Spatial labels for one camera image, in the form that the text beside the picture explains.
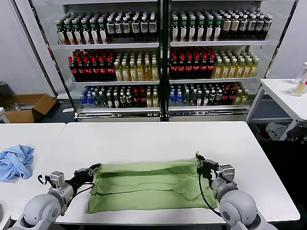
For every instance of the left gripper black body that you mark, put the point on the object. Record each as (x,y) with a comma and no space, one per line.
(81,178)

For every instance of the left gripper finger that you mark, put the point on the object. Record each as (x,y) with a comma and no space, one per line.
(94,166)
(94,170)

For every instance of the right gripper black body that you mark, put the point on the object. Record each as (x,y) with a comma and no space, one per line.
(207,170)

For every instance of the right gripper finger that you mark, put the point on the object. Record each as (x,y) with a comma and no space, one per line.
(201,165)
(204,160)

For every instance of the light green t-shirt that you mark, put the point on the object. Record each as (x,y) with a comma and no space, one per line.
(144,189)

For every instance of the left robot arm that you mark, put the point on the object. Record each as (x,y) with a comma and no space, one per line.
(40,210)

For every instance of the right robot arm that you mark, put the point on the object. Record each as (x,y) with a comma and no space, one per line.
(237,208)

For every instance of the small white-label drink bottle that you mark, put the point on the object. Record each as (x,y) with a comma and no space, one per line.
(205,98)
(116,100)
(109,100)
(199,98)

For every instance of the small white flat piece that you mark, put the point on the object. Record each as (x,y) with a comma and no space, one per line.
(68,110)

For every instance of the small dark drink bottle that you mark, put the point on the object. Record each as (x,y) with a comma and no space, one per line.
(122,100)
(128,100)
(212,98)
(218,98)

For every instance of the small green-tint water bottle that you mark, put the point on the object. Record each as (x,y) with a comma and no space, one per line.
(102,100)
(185,98)
(192,98)
(96,100)

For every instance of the small red-cap cola bottle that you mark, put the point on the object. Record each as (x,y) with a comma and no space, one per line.
(225,98)
(136,100)
(142,100)
(232,98)

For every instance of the small blue water bottle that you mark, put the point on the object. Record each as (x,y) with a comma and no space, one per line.
(171,98)
(178,98)
(82,100)
(89,100)

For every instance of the crumpled light blue shirt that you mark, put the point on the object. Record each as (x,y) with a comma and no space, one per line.
(14,163)

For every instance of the small yellow tea bottle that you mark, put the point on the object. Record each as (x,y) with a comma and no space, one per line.
(149,100)
(245,98)
(155,100)
(238,98)

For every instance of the crumpled pale cloth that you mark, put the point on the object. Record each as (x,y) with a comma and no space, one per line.
(275,130)

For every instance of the open brown cardboard box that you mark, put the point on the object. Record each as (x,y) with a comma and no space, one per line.
(24,116)

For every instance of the yellow juice bottle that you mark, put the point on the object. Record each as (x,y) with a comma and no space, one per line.
(255,69)
(125,72)
(248,69)
(132,72)
(240,69)
(147,72)
(139,72)
(117,72)
(226,69)
(218,69)
(155,72)
(233,69)

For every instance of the silver metal bars bundle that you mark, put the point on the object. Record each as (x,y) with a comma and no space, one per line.
(22,106)

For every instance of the black round stool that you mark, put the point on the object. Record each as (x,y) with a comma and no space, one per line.
(298,133)

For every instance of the small white table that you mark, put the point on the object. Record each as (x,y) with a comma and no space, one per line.
(3,116)

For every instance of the white side table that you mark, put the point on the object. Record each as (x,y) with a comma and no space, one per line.
(278,88)

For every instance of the glass door drink cabinet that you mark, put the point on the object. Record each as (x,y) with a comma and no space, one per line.
(216,43)
(108,45)

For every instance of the clear jar yellowish contents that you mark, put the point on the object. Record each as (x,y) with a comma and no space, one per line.
(299,89)

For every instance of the green-cap dark tea bottle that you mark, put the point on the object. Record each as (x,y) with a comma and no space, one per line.
(85,33)
(93,33)
(209,30)
(59,33)
(217,30)
(174,30)
(102,33)
(68,33)
(183,30)
(192,30)
(201,30)
(76,33)

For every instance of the clear glass bottle white cap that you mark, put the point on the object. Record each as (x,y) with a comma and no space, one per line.
(304,72)

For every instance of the white-cap dark drink bottle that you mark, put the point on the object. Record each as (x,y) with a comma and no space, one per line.
(243,27)
(226,27)
(268,27)
(152,28)
(259,27)
(126,28)
(234,27)
(144,28)
(118,28)
(110,28)
(135,28)
(251,27)

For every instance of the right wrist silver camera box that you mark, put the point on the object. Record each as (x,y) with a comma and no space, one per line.
(227,173)

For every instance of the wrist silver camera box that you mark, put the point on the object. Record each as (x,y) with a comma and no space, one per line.
(57,178)
(227,173)

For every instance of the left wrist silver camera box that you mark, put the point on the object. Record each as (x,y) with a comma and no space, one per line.
(57,178)

